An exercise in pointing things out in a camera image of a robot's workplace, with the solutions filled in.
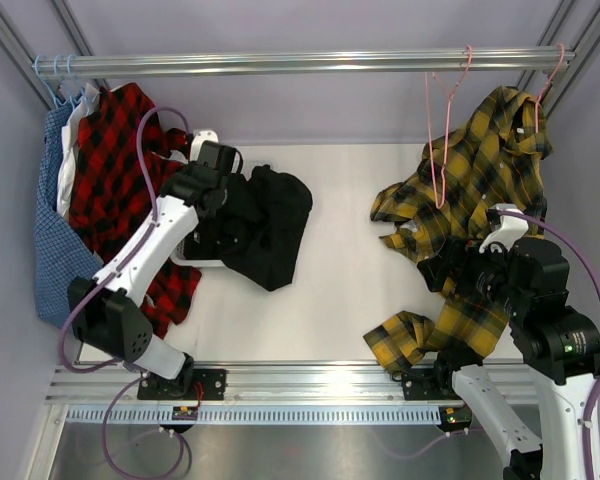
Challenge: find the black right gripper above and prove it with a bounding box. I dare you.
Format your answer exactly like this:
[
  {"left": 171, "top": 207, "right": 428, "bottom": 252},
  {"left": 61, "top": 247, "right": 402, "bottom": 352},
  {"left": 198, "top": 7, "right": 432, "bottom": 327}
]
[{"left": 417, "top": 234, "right": 528, "bottom": 316}]

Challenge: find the pink wire hanger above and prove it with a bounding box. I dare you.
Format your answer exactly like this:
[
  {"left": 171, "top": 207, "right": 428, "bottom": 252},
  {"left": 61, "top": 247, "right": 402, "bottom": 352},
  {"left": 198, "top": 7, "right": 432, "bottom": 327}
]
[
  {"left": 534, "top": 43, "right": 566, "bottom": 133},
  {"left": 424, "top": 45, "right": 474, "bottom": 210}
]

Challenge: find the yellow plaid shirt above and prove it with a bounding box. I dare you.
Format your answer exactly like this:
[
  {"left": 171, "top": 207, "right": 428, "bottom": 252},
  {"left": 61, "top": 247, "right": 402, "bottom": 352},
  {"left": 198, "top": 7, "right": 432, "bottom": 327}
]
[{"left": 363, "top": 86, "right": 553, "bottom": 374}]

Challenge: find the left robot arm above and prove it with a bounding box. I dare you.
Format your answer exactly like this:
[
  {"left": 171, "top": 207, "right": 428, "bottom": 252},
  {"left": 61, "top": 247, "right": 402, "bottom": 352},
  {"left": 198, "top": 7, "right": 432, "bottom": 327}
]
[{"left": 68, "top": 140, "right": 243, "bottom": 399}]

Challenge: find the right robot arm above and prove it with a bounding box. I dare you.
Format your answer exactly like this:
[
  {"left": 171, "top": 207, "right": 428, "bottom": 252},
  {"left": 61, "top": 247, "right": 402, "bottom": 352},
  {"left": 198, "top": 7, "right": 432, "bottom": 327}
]
[{"left": 417, "top": 237, "right": 600, "bottom": 479}]

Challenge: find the red black plaid shirt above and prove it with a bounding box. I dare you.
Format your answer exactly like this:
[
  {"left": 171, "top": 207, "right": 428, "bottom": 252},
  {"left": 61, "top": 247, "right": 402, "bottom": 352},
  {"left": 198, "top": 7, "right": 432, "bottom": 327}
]
[{"left": 68, "top": 83, "right": 202, "bottom": 338}]

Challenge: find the blue checked shirt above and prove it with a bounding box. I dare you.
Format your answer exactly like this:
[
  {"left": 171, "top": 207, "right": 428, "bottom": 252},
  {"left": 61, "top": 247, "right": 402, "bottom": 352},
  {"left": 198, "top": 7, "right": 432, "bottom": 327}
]
[{"left": 33, "top": 105, "right": 102, "bottom": 328}]

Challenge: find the white shirt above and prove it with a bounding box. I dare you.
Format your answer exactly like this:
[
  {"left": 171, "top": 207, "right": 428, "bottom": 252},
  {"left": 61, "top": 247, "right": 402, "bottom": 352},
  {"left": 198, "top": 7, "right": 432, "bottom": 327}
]
[{"left": 56, "top": 83, "right": 100, "bottom": 219}]

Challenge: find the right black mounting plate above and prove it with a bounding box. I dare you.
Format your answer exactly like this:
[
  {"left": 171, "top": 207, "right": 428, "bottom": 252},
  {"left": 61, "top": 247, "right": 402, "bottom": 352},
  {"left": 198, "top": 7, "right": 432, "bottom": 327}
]
[{"left": 390, "top": 367, "right": 460, "bottom": 401}]

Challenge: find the black mounting plate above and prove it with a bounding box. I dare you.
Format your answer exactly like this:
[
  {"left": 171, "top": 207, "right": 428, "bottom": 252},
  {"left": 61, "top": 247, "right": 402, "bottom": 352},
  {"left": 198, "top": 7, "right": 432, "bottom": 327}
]
[
  {"left": 390, "top": 367, "right": 460, "bottom": 401},
  {"left": 137, "top": 367, "right": 227, "bottom": 401}
]

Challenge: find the white plastic basket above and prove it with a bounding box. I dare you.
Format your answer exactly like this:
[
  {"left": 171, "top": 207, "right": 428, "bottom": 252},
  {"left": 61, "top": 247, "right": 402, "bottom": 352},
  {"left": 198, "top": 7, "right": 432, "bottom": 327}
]
[{"left": 172, "top": 157, "right": 274, "bottom": 274}]

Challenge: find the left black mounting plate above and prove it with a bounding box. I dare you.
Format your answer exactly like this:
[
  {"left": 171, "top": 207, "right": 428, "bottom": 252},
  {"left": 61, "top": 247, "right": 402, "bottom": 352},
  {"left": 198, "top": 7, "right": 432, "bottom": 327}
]
[{"left": 137, "top": 367, "right": 227, "bottom": 401}]

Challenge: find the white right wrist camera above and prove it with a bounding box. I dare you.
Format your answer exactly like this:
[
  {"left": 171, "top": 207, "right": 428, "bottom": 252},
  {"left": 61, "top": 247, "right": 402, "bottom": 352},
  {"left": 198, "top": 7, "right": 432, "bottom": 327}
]
[{"left": 479, "top": 203, "right": 529, "bottom": 254}]

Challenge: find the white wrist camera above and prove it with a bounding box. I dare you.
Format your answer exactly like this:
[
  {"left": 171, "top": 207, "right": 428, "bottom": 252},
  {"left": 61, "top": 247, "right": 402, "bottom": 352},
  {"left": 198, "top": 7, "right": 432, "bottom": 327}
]
[
  {"left": 479, "top": 203, "right": 529, "bottom": 254},
  {"left": 188, "top": 129, "right": 219, "bottom": 162}
]

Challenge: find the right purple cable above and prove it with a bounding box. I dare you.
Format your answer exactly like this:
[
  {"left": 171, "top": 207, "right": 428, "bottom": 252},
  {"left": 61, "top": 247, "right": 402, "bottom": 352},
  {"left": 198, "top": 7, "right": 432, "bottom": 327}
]
[{"left": 374, "top": 207, "right": 600, "bottom": 480}]

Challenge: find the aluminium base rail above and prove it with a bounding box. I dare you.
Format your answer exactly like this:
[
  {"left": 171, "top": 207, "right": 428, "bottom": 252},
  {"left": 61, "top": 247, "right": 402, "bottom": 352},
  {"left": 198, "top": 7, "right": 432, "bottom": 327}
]
[{"left": 45, "top": 361, "right": 404, "bottom": 405}]

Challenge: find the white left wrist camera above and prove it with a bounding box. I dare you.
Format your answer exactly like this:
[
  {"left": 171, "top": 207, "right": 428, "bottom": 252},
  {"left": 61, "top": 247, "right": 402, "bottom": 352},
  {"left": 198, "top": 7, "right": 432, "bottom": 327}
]
[{"left": 188, "top": 129, "right": 219, "bottom": 162}]

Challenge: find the right frame post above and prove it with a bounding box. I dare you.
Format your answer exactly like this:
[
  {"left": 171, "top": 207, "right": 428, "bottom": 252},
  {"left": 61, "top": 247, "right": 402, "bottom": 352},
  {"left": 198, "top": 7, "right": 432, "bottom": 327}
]
[{"left": 537, "top": 1, "right": 600, "bottom": 117}]

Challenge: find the frame post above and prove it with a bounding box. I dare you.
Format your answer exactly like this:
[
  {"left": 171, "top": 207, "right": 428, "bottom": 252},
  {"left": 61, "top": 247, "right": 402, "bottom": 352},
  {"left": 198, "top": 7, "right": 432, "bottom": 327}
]
[
  {"left": 537, "top": 1, "right": 600, "bottom": 117},
  {"left": 0, "top": 1, "right": 93, "bottom": 109}
]

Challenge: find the slotted white cable duct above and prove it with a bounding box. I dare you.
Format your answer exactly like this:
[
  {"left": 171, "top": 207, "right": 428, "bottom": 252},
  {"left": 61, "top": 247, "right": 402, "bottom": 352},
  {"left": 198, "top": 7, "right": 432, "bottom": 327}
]
[{"left": 66, "top": 405, "right": 442, "bottom": 426}]

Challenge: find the blue wire hanger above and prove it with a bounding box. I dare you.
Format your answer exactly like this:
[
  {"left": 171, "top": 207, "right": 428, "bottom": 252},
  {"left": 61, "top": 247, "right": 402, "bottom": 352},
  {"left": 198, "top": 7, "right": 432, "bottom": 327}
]
[
  {"left": 66, "top": 53, "right": 93, "bottom": 110},
  {"left": 33, "top": 53, "right": 66, "bottom": 107},
  {"left": 53, "top": 55, "right": 79, "bottom": 109}
]

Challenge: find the aluminium hanging rail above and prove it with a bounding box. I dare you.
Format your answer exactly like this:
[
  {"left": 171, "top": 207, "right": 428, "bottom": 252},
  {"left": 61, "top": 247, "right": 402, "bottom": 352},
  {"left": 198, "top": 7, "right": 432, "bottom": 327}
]
[{"left": 32, "top": 46, "right": 574, "bottom": 81}]

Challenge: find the left frame post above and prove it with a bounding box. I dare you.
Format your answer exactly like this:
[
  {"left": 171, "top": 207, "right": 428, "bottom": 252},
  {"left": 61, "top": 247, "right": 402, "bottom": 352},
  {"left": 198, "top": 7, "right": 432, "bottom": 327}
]
[{"left": 0, "top": 1, "right": 93, "bottom": 109}]

